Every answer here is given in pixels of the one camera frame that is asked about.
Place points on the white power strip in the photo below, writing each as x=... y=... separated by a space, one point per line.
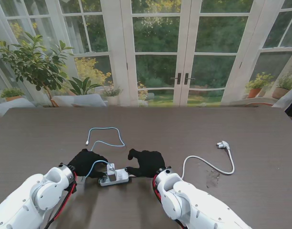
x=117 y=177

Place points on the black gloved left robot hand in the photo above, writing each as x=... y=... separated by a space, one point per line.
x=88 y=163

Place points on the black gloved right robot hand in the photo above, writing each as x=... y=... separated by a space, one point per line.
x=149 y=163

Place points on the grey charger adapter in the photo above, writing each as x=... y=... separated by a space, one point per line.
x=111 y=169

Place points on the printed garden window backdrop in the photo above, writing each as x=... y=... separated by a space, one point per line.
x=157 y=35

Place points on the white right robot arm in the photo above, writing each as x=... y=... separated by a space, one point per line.
x=198 y=205

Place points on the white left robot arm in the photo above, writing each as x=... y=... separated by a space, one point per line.
x=29 y=200

